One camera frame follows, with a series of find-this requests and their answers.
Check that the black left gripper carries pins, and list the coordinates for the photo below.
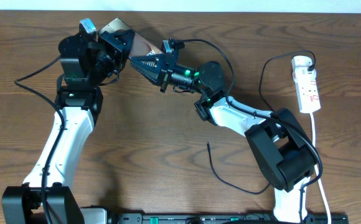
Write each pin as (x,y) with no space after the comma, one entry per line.
(113,47)

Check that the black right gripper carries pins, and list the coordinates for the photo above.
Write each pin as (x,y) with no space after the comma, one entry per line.
(160,63)

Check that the bronze Galaxy smartphone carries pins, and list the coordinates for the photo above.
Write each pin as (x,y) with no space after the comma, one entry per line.
(140,46)

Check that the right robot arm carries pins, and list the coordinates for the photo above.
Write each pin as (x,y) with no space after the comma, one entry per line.
(283,152)

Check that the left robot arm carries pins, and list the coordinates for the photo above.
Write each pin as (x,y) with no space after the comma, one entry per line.
(87,59)

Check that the white charger plug adapter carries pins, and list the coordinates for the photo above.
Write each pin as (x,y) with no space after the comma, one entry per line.
(301,61)

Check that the white power strip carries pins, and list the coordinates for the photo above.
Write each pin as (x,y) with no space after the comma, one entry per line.
(306,90)

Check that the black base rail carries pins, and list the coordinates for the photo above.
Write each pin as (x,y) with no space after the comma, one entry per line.
(213,218)

